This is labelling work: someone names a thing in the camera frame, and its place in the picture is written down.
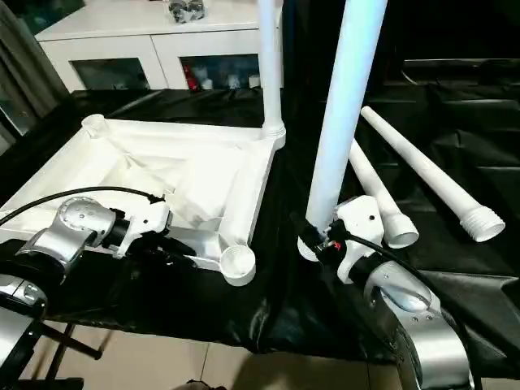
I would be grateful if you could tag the white glass-door cabinet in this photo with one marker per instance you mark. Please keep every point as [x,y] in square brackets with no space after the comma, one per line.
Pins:
[122,41]

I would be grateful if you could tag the white plastic table top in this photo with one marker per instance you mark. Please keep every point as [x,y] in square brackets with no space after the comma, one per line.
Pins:
[179,162]

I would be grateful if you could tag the grey window curtain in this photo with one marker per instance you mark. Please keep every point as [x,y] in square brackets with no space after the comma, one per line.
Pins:
[28,57]

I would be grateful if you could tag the white plastic table leg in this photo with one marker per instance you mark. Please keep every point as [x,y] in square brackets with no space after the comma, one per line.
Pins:
[270,65]
[431,175]
[345,106]
[382,203]

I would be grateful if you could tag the black work mat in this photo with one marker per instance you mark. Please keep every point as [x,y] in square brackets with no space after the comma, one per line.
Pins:
[455,284]

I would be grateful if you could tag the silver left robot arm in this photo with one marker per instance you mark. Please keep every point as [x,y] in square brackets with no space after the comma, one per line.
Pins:
[57,244]

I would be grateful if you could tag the small grey bundle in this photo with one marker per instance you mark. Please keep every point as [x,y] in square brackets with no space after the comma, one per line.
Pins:
[186,10]

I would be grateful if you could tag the black side table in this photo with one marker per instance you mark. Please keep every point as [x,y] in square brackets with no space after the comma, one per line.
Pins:
[463,69]

